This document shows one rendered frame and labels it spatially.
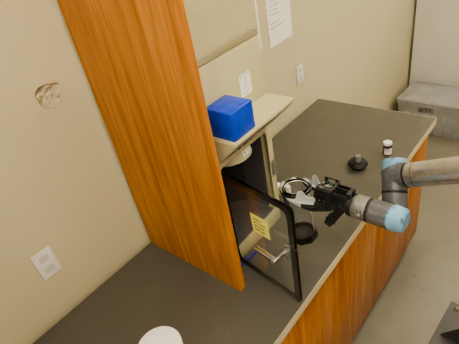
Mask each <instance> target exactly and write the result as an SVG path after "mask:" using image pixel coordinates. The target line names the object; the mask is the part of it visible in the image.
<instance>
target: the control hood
mask: <svg viewBox="0 0 459 344"><path fill-rule="evenodd" d="M293 102H294V98H292V97H287V96H280V95H275V94H268V93H266V94H264V95H263V96H262V97H260V98H259V99H257V100H256V101H255V102H253V103H252V107H253V116H254V121H255V127H254V128H252V129H251V130H250V131H248V133H246V134H245V135H244V136H243V137H241V138H240V139H238V140H237V141H236V142H233V141H228V140H225V139H221V138H218V137H213V138H214V144H215V147H216V151H217V157H218V160H219V164H221V163H222V162H223V161H225V160H226V159H227V158H228V157H229V156H230V155H231V154H232V153H233V152H234V151H235V150H236V149H237V148H238V147H239V146H241V145H242V144H243V143H244V142H245V141H246V140H248V139H249V138H250V137H252V136H253V135H254V134H255V133H256V132H258V131H259V130H260V129H261V128H263V127H264V126H265V125H266V124H267V123H269V122H270V123H271V122H273V121H274V120H275V119H276V118H277V117H278V116H279V115H281V114H282V113H283V112H284V111H285V110H286V109H287V108H288V107H289V106H290V105H291V104H292V103H293ZM271 120H272V121H271ZM270 123H269V124H270ZM269 124H268V125H269Z"/></svg>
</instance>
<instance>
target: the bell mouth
mask: <svg viewBox="0 0 459 344"><path fill-rule="evenodd" d="M251 152H252V148H251V146H250V145H249V146H248V147H247V148H245V149H244V150H243V151H242V152H240V153H239V155H237V156H236V157H235V158H233V159H232V160H231V161H230V162H228V163H227V164H226V165H225V166H224V167H231V166H234V165H237V164H240V163H242V162H244V161H245V160H246V159H247V158H248V157H250V155H251Z"/></svg>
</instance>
